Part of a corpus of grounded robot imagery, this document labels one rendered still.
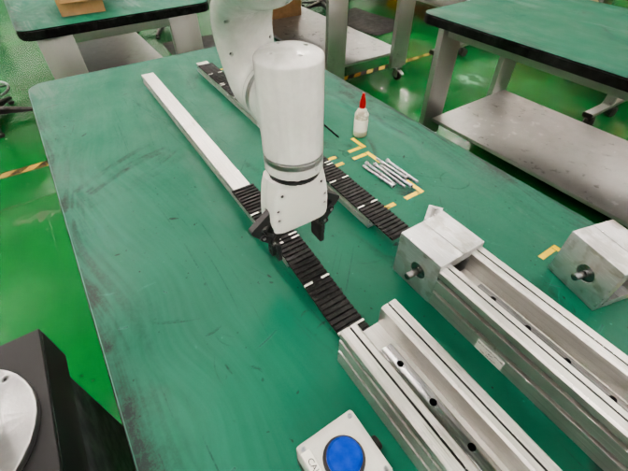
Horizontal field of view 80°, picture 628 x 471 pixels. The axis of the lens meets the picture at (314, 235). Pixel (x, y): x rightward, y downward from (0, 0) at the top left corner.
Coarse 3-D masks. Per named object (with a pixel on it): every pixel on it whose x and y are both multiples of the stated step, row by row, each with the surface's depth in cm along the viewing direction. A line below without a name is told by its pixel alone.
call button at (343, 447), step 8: (336, 440) 41; (344, 440) 41; (352, 440) 42; (328, 448) 41; (336, 448) 41; (344, 448) 41; (352, 448) 41; (360, 448) 41; (328, 456) 40; (336, 456) 40; (344, 456) 40; (352, 456) 40; (360, 456) 40; (328, 464) 40; (336, 464) 40; (344, 464) 40; (352, 464) 40; (360, 464) 40
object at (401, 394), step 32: (384, 320) 53; (352, 352) 49; (384, 352) 51; (416, 352) 49; (384, 384) 45; (416, 384) 48; (448, 384) 46; (384, 416) 48; (416, 416) 42; (448, 416) 45; (480, 416) 42; (416, 448) 43; (448, 448) 40; (480, 448) 42; (512, 448) 40
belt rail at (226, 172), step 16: (144, 80) 123; (160, 80) 120; (160, 96) 112; (176, 112) 105; (192, 128) 99; (192, 144) 98; (208, 144) 93; (208, 160) 89; (224, 160) 88; (224, 176) 84; (240, 176) 84
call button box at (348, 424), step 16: (352, 416) 45; (320, 432) 43; (336, 432) 43; (352, 432) 43; (304, 448) 42; (320, 448) 42; (368, 448) 42; (304, 464) 41; (320, 464) 41; (368, 464) 41; (384, 464) 41
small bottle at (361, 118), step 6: (360, 102) 95; (360, 108) 96; (360, 114) 96; (366, 114) 97; (354, 120) 98; (360, 120) 97; (366, 120) 98; (354, 126) 99; (360, 126) 98; (366, 126) 99; (354, 132) 100; (360, 132) 99; (366, 132) 101
